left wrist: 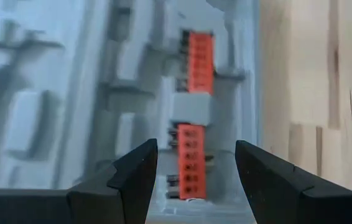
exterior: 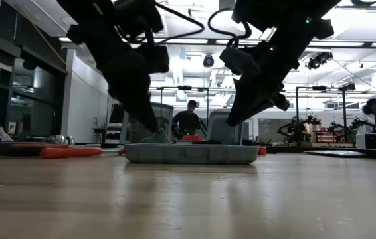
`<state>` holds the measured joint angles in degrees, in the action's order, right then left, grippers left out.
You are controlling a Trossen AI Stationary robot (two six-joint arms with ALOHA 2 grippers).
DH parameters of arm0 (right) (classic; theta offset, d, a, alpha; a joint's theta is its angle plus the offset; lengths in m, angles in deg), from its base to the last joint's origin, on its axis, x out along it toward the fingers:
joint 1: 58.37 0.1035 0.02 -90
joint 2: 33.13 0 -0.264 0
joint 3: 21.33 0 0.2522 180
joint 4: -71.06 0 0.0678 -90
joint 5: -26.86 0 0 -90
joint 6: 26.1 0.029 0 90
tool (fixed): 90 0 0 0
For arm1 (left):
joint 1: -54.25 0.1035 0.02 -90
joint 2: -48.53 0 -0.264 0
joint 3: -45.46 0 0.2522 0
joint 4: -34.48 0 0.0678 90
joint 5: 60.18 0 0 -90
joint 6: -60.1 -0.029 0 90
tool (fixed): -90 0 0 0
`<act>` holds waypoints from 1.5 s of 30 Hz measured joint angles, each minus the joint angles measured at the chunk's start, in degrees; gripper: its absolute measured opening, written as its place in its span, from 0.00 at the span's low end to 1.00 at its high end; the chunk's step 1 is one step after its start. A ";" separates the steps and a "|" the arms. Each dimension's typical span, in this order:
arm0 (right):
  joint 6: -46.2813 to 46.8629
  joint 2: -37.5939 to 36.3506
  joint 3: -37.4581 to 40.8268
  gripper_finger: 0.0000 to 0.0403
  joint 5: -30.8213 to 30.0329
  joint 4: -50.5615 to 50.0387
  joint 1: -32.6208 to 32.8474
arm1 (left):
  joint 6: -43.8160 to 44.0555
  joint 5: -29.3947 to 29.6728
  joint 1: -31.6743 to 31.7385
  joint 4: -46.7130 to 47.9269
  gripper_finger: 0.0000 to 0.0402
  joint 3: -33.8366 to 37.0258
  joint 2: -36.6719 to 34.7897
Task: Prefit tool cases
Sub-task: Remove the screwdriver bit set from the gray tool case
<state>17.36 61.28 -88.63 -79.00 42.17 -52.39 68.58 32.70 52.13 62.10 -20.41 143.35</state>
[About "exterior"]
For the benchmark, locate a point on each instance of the white box device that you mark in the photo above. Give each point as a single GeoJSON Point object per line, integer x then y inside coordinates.
{"type": "Point", "coordinates": [360, 141]}

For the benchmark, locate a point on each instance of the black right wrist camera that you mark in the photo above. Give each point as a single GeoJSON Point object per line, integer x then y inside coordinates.
{"type": "Point", "coordinates": [236, 61]}

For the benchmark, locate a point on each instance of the red box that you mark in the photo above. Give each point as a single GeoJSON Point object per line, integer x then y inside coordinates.
{"type": "Point", "coordinates": [192, 138]}

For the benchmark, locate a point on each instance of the black work glove green cuff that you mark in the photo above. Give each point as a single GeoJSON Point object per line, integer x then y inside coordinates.
{"type": "Point", "coordinates": [158, 137]}

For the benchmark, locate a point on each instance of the black ceiling dome camera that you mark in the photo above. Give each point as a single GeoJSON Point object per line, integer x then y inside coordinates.
{"type": "Point", "coordinates": [208, 61]}

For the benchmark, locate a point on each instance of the grey plastic tool case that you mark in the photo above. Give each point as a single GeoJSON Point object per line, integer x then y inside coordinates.
{"type": "Point", "coordinates": [191, 154]}

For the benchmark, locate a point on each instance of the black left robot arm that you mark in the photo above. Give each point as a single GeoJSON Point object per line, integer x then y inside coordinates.
{"type": "Point", "coordinates": [91, 26]}

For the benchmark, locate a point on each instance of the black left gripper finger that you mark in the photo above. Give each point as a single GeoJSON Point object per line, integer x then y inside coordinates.
{"type": "Point", "coordinates": [139, 109]}

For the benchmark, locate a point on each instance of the grey office chair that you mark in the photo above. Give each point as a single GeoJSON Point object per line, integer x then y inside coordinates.
{"type": "Point", "coordinates": [166, 116]}
{"type": "Point", "coordinates": [219, 129]}

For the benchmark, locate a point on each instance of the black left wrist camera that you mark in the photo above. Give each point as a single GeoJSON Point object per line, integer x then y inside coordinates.
{"type": "Point", "coordinates": [154, 59]}

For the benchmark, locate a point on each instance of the person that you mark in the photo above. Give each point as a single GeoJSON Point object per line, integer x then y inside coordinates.
{"type": "Point", "coordinates": [186, 121]}
{"type": "Point", "coordinates": [370, 113]}

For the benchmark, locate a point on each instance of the shiny metal object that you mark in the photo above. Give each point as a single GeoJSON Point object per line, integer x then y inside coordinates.
{"type": "Point", "coordinates": [63, 139]}

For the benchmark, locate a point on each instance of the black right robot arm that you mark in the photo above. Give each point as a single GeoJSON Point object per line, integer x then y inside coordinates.
{"type": "Point", "coordinates": [291, 23]}

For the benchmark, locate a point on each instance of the black rectangular bar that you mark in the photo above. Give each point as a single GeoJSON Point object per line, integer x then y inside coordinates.
{"type": "Point", "coordinates": [335, 153]}

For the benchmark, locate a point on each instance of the red tape measure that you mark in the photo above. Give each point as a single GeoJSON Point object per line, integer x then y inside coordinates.
{"type": "Point", "coordinates": [262, 151]}

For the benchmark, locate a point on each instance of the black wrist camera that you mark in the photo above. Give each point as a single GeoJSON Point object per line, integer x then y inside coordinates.
{"type": "Point", "coordinates": [154, 59]}
{"type": "Point", "coordinates": [236, 61]}

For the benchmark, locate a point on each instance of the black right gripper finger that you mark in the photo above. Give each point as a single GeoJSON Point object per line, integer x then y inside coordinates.
{"type": "Point", "coordinates": [247, 103]}

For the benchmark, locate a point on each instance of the background robot station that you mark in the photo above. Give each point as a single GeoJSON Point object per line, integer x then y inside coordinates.
{"type": "Point", "coordinates": [296, 129]}
{"type": "Point", "coordinates": [340, 127]}

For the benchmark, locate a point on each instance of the black background frame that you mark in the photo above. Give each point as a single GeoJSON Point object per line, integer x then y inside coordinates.
{"type": "Point", "coordinates": [344, 109]}

